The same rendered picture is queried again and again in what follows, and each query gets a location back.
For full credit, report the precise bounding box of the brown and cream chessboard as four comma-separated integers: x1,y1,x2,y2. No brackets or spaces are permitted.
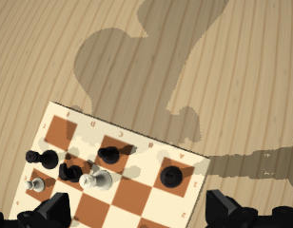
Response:
9,102,210,228

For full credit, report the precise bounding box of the white chess pawn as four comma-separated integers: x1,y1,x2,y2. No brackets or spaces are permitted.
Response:
24,178,45,192

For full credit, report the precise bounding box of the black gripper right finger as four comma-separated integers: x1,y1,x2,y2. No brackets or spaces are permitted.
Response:
205,189,293,228

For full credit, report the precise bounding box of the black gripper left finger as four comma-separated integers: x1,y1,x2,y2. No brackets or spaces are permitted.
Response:
0,192,71,228

